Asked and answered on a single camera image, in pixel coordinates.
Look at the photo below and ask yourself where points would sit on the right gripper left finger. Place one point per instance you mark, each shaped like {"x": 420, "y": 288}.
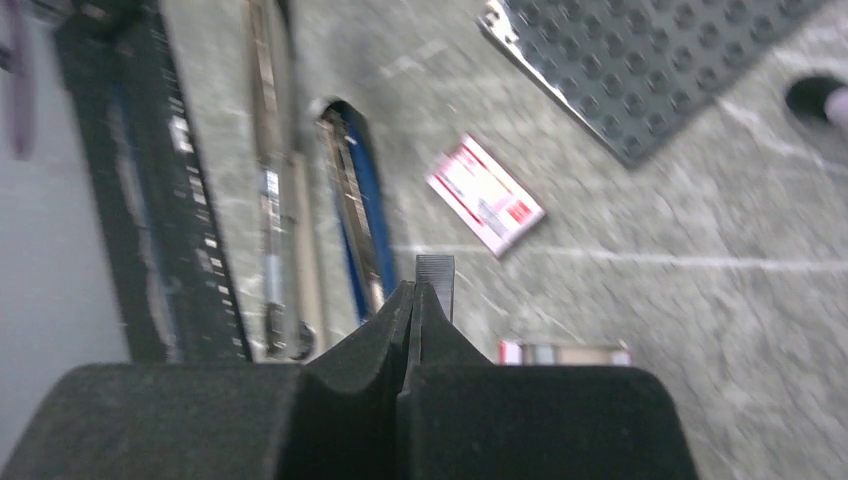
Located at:
{"x": 332, "y": 418}

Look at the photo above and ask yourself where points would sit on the silver staple strip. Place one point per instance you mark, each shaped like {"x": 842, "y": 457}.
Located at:
{"x": 438, "y": 270}

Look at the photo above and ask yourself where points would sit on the red white staple box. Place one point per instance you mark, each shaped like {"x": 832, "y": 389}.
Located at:
{"x": 495, "y": 207}

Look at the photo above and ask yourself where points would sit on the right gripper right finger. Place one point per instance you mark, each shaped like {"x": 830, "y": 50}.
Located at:
{"x": 460, "y": 416}

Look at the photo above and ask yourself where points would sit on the black aluminium base frame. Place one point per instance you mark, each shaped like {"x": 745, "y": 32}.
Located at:
{"x": 175, "y": 295}

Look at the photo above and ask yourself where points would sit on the lavender music stand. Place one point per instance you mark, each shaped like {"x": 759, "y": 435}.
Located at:
{"x": 822, "y": 98}

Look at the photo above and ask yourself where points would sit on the right grey building baseplate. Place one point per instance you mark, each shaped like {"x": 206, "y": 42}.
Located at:
{"x": 633, "y": 72}

